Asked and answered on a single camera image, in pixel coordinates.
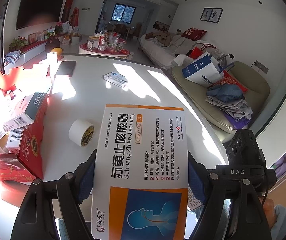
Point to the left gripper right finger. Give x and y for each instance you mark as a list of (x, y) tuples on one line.
[(230, 198)]

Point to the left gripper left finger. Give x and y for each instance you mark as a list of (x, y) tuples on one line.
[(35, 219)]

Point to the green orange cefixime medicine box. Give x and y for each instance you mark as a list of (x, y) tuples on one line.
[(20, 111)]

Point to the person right hand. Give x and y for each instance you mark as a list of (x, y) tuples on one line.
[(269, 210)]

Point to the white leaflet text box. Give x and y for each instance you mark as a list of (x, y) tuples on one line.
[(193, 203)]

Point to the red cardboard fruit box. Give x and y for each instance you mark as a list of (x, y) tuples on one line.
[(20, 154)]

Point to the pile of folded clothes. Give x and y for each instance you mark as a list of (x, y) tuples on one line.
[(231, 101)]

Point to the olive green armchair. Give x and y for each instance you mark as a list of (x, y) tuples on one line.
[(255, 89)]

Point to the white blue paper shopping bag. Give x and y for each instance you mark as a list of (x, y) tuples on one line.
[(205, 70)]

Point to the white tape roll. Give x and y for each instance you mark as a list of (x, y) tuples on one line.
[(81, 132)]

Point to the red cushion on sofa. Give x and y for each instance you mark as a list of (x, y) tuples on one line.
[(194, 34)]

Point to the white sofa with blankets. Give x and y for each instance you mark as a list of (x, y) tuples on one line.
[(165, 56)]

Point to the white repaglinide stamped box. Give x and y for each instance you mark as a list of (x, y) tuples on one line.
[(116, 79)]

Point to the red case smartphone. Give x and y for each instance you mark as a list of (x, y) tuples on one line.
[(66, 68)]

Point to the red round coffee table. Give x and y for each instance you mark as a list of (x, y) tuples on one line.
[(107, 44)]

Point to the orange fruit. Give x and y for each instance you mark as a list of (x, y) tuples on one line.
[(58, 51)]

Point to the potted green plant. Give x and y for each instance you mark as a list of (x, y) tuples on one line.
[(18, 43)]

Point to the framed wall picture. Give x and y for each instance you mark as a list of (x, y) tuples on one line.
[(211, 15)]

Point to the black wall television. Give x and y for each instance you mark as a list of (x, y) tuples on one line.
[(35, 12)]

